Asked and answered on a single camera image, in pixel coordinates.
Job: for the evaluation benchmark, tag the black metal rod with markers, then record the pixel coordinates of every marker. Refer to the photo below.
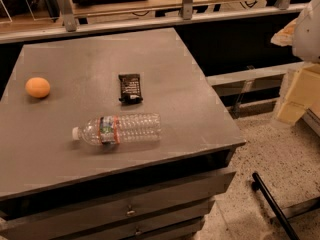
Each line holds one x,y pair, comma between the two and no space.
258,184

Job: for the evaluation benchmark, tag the metal and glass railing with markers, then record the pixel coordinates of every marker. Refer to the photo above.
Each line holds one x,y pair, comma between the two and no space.
25,28

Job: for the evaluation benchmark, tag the clear acrylic stand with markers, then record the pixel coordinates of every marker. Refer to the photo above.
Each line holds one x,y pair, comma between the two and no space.
38,9

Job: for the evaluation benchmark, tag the grey drawer cabinet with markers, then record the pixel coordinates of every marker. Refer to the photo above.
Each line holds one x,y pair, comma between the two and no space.
53,187

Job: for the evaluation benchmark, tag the clear plastic water bottle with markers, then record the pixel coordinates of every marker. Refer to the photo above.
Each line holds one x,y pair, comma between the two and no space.
118,129

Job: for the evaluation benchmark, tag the black snack bar wrapper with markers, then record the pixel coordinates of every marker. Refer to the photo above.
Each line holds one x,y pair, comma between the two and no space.
130,89

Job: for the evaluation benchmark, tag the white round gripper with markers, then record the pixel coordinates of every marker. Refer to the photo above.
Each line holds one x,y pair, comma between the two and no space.
308,34

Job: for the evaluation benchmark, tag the orange fruit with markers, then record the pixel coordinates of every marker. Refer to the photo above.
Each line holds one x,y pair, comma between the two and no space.
37,87

